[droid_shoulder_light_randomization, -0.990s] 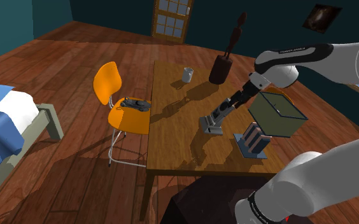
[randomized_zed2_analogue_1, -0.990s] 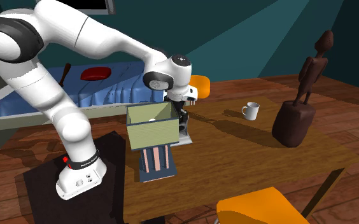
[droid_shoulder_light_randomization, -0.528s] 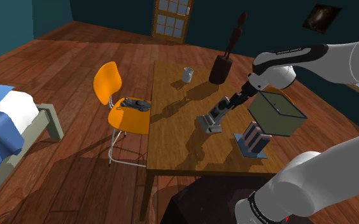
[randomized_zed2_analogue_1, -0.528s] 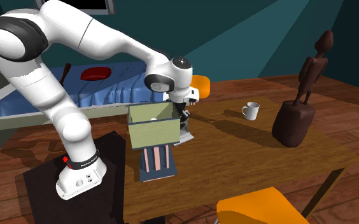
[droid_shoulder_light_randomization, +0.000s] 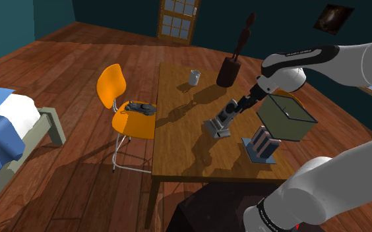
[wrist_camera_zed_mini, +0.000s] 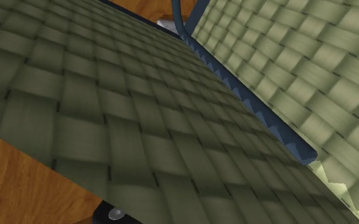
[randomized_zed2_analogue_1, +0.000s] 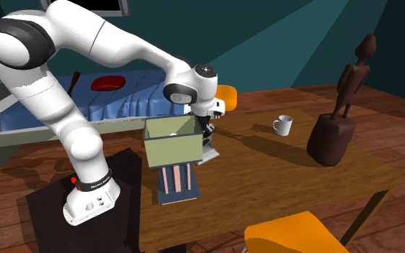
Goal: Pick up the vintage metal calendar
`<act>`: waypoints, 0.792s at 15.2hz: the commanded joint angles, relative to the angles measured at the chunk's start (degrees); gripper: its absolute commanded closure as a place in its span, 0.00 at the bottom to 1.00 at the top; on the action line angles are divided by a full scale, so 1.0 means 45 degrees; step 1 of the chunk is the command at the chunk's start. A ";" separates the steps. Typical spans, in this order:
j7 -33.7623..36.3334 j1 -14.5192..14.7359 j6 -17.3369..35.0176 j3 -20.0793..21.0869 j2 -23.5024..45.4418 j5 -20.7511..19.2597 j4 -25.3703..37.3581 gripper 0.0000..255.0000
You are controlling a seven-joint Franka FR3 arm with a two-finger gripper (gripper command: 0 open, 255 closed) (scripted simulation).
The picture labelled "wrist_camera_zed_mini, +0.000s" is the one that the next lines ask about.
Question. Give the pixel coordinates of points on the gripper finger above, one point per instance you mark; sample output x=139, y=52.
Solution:
x=105, y=215

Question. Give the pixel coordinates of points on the green woven chair blue frame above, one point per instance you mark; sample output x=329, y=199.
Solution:
x=142, y=111

